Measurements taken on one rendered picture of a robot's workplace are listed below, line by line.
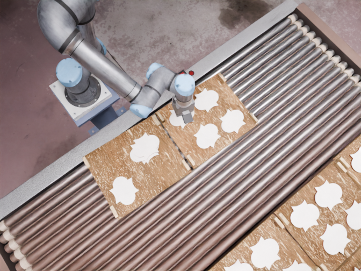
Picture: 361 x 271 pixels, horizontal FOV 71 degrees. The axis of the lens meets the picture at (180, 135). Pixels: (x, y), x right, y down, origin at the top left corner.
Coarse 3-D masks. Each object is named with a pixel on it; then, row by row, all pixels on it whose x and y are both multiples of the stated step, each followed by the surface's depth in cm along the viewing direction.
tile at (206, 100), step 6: (204, 90) 134; (210, 90) 134; (198, 96) 133; (204, 96) 133; (210, 96) 133; (216, 96) 133; (198, 102) 132; (204, 102) 132; (210, 102) 132; (198, 108) 131; (204, 108) 131; (210, 108) 131
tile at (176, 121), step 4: (172, 112) 130; (192, 112) 130; (172, 116) 129; (180, 116) 130; (192, 116) 130; (172, 120) 129; (176, 120) 129; (180, 120) 129; (172, 124) 128; (176, 124) 128; (180, 124) 128; (184, 124) 129
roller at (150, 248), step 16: (352, 80) 140; (336, 96) 138; (320, 112) 136; (272, 144) 130; (256, 160) 127; (240, 176) 125; (224, 192) 124; (192, 208) 122; (176, 224) 119; (160, 240) 116; (144, 256) 115
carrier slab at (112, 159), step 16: (144, 128) 128; (160, 128) 129; (112, 144) 126; (128, 144) 126; (160, 144) 126; (96, 160) 124; (112, 160) 124; (128, 160) 124; (160, 160) 124; (176, 160) 125; (96, 176) 122; (112, 176) 122; (128, 176) 122; (144, 176) 122; (160, 176) 122; (176, 176) 123; (144, 192) 120; (128, 208) 118
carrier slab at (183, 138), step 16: (208, 80) 136; (224, 96) 134; (160, 112) 131; (208, 112) 131; (224, 112) 132; (176, 128) 129; (192, 128) 129; (240, 128) 130; (176, 144) 127; (192, 144) 127; (224, 144) 127
